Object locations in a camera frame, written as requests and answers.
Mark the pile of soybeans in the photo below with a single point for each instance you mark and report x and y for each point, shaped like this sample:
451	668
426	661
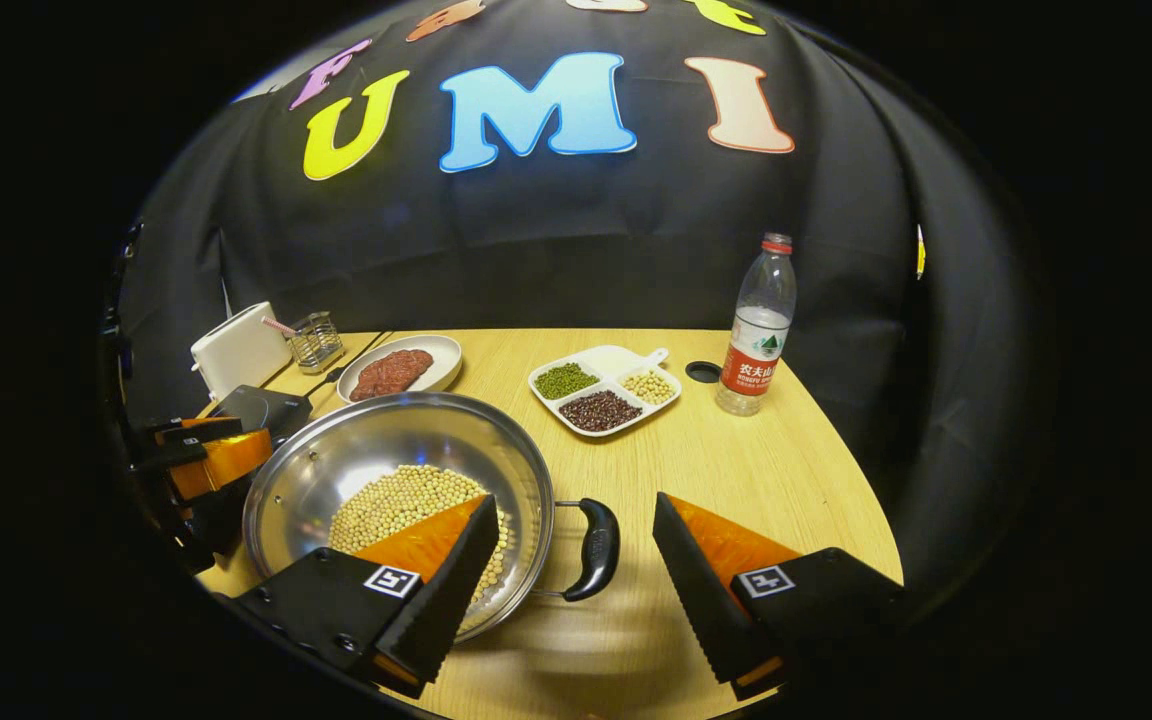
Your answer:
396	500

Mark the white toaster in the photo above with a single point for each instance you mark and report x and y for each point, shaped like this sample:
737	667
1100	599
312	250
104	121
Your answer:
236	350

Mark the black backdrop cloth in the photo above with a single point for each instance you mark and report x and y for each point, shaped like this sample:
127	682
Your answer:
556	240

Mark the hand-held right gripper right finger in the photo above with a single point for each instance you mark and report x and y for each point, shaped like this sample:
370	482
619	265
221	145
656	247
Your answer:
701	600

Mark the black induction cooktop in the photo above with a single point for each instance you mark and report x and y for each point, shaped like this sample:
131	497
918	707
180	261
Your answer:
261	410

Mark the white divided bean dish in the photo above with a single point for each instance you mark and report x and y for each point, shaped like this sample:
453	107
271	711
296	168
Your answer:
626	362

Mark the black round table grommet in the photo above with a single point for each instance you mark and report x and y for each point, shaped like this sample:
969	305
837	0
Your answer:
703	372

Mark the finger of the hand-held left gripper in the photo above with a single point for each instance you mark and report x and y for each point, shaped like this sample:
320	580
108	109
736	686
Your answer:
196	430
221	460

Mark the white oval plate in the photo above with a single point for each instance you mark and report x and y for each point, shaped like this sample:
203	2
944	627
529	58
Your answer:
444	360

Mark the clear plastic water bottle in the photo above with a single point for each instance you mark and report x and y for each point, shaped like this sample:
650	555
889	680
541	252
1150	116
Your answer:
756	350

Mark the raw red meat slice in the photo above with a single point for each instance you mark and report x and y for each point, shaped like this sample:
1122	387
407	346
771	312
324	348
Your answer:
391	373

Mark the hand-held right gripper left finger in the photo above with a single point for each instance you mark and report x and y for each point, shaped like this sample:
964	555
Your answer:
456	590

